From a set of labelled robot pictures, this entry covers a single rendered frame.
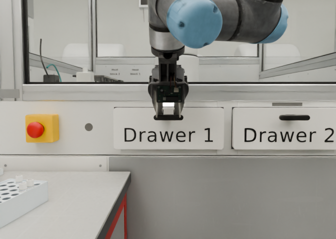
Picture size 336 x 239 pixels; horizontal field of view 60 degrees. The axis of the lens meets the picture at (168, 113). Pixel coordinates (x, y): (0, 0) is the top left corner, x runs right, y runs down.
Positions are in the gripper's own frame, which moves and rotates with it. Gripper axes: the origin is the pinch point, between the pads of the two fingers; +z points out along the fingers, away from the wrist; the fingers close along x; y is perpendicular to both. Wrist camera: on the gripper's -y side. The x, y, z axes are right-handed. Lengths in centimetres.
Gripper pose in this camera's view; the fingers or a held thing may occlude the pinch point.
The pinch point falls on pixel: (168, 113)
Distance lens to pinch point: 74.9
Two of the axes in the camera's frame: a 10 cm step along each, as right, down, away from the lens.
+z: 0.1, 7.8, 6.2
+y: -0.1, 6.2, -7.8
